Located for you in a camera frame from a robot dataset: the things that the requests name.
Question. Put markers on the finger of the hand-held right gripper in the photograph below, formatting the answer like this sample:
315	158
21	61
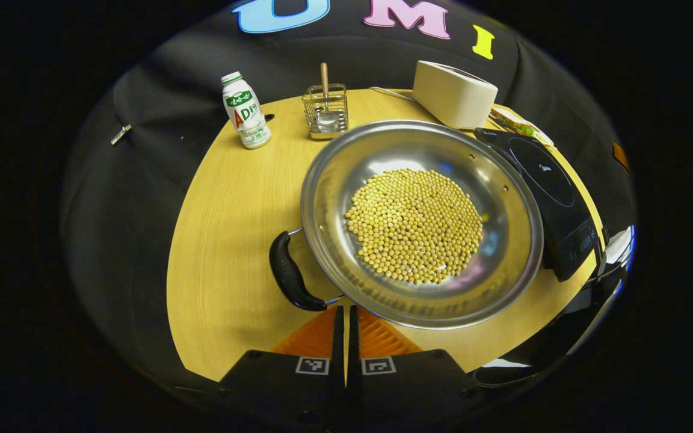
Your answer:
621	157

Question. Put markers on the white toaster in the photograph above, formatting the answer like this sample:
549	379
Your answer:
452	96

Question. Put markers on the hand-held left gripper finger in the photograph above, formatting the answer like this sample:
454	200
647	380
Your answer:
340	349
352	343

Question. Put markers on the white green label bottle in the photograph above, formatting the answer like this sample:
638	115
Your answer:
245	114

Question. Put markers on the pile of soybeans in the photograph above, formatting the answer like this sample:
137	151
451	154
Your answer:
412	225

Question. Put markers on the metal cloth clip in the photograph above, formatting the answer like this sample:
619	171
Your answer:
121	135

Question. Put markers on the sandwich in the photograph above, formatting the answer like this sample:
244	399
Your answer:
518	125

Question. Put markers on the black induction cooktop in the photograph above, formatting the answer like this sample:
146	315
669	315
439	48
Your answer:
554	192

